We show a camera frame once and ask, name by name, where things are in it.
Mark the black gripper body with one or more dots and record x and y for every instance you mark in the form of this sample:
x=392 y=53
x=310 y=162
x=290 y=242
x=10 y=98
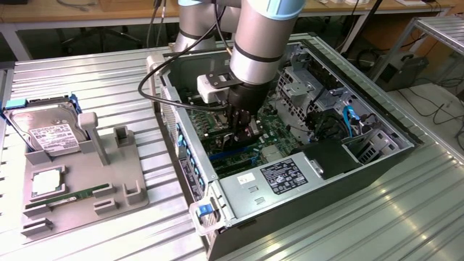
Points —
x=248 y=98

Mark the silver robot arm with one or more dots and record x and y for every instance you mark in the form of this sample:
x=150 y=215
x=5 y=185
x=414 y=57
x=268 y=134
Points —
x=253 y=40

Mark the grey metal disk bay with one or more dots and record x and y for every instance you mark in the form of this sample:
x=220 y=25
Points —
x=297 y=89

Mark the green motherboard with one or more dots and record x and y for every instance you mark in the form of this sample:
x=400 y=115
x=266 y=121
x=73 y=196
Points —
x=274 y=136

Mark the blue expansion slot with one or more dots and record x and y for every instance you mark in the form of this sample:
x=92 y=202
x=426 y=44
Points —
x=228 y=153

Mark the silver chipset heatsink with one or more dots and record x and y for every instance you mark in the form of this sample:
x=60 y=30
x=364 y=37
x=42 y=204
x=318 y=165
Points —
x=274 y=153

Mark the black expansion slot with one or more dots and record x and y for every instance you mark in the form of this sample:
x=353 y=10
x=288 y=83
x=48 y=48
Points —
x=232 y=166

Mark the black plastic shroud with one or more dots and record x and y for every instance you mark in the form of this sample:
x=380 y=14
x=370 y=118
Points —
x=325 y=160

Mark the grey power supply unit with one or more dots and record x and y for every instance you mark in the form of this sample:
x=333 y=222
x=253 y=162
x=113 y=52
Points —
x=253 y=190

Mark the grey parts rack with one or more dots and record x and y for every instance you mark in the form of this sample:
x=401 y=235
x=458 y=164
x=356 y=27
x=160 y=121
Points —
x=118 y=168

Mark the black equipment box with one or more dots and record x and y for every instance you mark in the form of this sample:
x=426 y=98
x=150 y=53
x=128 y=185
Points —
x=405 y=73

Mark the black chair base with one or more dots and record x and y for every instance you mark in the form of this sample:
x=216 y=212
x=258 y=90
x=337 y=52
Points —
x=101 y=35

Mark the black and grey PC case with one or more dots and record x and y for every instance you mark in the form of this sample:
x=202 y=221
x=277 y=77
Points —
x=362 y=195

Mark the hard disk in blue carrier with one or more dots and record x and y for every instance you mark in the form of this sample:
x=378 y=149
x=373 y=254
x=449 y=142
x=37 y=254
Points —
x=42 y=130

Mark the green RAM stick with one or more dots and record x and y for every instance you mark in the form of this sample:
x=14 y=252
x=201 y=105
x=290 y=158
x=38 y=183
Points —
x=72 y=196

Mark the wooden desk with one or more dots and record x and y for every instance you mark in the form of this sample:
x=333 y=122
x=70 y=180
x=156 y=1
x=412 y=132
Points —
x=53 y=13

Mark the CPU chip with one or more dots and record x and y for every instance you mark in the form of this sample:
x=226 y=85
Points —
x=46 y=183

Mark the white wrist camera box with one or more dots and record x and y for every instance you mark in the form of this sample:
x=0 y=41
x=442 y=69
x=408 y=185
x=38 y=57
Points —
x=209 y=92

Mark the aluminium profile frame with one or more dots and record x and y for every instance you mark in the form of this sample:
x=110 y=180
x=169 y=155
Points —
x=441 y=30

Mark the aluminium profile post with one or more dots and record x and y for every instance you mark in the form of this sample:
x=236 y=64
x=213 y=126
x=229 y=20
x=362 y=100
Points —
x=5 y=73

